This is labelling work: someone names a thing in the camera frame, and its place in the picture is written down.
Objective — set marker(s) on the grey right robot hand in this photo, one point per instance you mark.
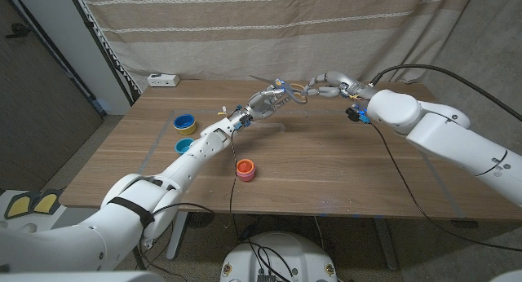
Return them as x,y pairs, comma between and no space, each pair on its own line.
338,80

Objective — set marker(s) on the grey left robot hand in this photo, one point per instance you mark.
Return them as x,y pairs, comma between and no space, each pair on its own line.
263,104

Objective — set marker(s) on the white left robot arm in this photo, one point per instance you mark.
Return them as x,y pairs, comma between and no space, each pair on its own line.
122,217

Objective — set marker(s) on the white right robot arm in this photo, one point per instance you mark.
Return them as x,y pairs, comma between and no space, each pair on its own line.
448,135

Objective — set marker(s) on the white domed robot base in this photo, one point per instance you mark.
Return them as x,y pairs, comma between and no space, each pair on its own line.
293,253

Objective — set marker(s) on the clear tape strip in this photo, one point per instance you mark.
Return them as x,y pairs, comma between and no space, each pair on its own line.
281,128

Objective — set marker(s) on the orange plastic cup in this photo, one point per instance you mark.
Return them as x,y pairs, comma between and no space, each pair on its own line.
246,166

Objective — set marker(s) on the pink plastic cup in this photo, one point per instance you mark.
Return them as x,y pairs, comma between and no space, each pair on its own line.
246,177

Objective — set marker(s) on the beige striped curtain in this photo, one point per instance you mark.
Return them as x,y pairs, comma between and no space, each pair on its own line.
265,29

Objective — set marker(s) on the teal plastic cup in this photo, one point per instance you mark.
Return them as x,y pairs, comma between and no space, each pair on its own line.
183,145

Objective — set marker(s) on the white power strip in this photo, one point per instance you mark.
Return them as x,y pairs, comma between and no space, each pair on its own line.
163,80

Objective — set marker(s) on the black round floor object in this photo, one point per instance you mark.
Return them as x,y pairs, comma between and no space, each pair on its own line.
200,219

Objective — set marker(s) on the white table leg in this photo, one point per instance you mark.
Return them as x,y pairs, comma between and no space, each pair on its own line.
177,237

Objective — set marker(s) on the grey table leg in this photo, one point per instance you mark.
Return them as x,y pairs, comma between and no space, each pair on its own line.
385,245

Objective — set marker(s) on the white floor plug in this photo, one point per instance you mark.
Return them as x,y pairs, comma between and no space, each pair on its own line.
147,243

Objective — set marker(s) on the black curtain stand pole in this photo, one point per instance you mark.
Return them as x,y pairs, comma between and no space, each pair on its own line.
89,24

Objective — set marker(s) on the white platform box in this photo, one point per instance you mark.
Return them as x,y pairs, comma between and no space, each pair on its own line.
73,218

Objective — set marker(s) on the dark textured door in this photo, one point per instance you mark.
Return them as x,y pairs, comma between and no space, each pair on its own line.
36,111

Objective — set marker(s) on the yellow black padded object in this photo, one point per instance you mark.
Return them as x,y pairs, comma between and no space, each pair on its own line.
47,201
18,206

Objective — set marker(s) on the white robot torso edge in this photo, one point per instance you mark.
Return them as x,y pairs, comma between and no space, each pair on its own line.
81,276

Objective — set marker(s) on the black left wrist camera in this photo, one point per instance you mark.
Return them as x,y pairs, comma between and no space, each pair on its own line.
244,122

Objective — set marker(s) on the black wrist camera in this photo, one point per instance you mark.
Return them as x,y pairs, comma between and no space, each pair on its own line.
244,122
352,113

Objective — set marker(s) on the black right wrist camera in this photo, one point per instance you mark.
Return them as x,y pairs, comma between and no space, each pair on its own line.
352,113

